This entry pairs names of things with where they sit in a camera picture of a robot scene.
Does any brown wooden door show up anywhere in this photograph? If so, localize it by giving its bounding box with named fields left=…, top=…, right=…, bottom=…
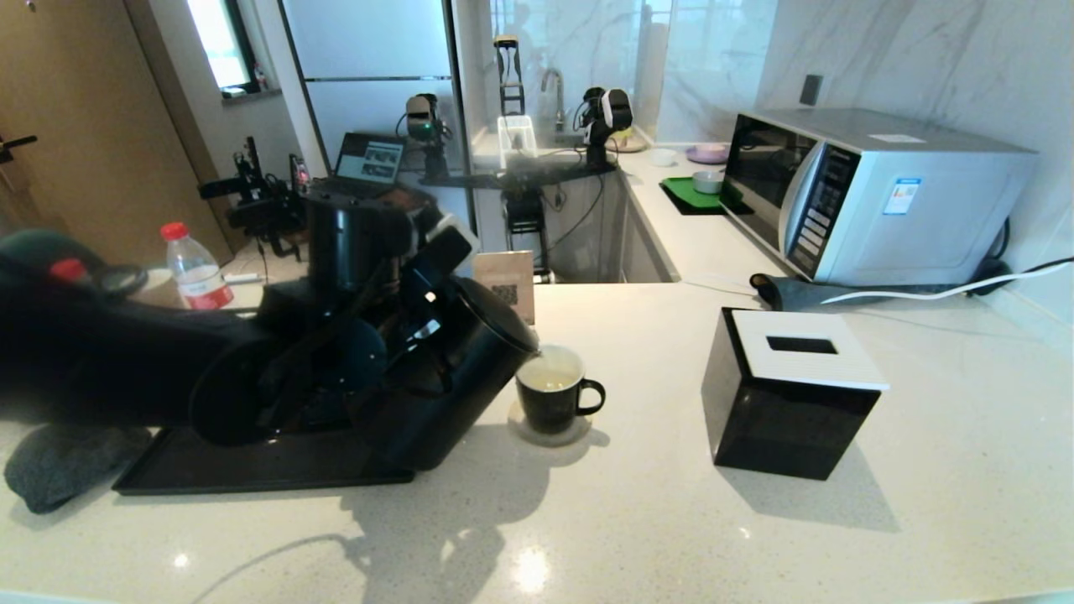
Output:
left=0, top=0, right=232, bottom=269

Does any metal sink faucet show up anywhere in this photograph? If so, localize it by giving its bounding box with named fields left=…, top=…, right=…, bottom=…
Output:
left=540, top=70, right=568, bottom=133

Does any grey device green light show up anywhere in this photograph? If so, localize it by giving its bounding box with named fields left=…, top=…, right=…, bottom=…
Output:
left=397, top=95, right=454, bottom=180

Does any black rectangular serving tray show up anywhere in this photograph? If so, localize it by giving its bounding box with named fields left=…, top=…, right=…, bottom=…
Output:
left=112, top=424, right=416, bottom=496

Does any dark grey fuzzy cloth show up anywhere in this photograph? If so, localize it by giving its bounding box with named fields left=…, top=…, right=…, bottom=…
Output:
left=4, top=424, right=154, bottom=514

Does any green chair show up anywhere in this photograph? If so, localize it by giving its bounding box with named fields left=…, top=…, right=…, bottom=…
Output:
left=0, top=231, right=86, bottom=271

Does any black tissue box white lid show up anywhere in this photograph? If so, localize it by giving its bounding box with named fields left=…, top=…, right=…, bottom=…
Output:
left=700, top=307, right=890, bottom=482

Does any open black laptop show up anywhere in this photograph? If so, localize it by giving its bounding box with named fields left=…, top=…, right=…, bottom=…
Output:
left=315, top=133, right=409, bottom=195

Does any paper cup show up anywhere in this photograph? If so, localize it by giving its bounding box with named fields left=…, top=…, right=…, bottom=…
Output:
left=130, top=267, right=183, bottom=308

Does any silver microwave oven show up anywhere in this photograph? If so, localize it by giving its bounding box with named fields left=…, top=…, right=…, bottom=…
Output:
left=720, top=107, right=1035, bottom=289

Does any black and white device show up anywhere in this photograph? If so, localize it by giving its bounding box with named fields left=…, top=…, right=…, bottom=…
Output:
left=573, top=88, right=634, bottom=171

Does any white power cable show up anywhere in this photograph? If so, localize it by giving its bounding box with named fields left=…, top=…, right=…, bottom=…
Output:
left=818, top=260, right=1074, bottom=307

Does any QR code sign stand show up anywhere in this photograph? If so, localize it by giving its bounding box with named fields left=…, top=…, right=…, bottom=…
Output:
left=474, top=250, right=536, bottom=328

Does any black framed window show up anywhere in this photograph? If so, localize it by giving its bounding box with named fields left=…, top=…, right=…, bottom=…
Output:
left=186, top=0, right=261, bottom=98

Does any clear plastic bottle red cap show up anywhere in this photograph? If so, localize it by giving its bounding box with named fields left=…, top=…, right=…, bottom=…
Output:
left=49, top=258, right=148, bottom=299
left=161, top=221, right=236, bottom=311

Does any frosted glass sliding door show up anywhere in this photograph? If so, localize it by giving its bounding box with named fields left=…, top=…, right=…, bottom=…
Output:
left=281, top=0, right=475, bottom=253

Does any round white coaster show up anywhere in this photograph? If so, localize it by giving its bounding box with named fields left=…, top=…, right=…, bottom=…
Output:
left=508, top=399, right=593, bottom=448

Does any black upright stand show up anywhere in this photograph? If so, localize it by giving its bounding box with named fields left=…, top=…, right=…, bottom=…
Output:
left=493, top=36, right=528, bottom=118

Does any black power cable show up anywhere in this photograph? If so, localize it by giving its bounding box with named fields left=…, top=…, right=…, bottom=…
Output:
left=965, top=216, right=1074, bottom=293

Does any black electric kettle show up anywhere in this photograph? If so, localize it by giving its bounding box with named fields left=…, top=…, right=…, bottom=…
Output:
left=357, top=277, right=540, bottom=472

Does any green tray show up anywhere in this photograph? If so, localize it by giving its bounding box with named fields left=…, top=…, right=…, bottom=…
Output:
left=659, top=176, right=752, bottom=217

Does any black mug white inside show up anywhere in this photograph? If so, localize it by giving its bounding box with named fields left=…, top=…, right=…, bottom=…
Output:
left=514, top=343, right=607, bottom=435

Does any black metal rack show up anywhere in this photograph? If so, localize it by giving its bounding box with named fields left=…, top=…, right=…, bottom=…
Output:
left=503, top=187, right=550, bottom=282

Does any dark slate cloth bundle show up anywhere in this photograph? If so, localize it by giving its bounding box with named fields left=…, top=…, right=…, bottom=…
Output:
left=748, top=273, right=1012, bottom=313

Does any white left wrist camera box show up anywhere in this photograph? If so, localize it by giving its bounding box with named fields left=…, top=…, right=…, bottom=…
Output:
left=404, top=214, right=481, bottom=290

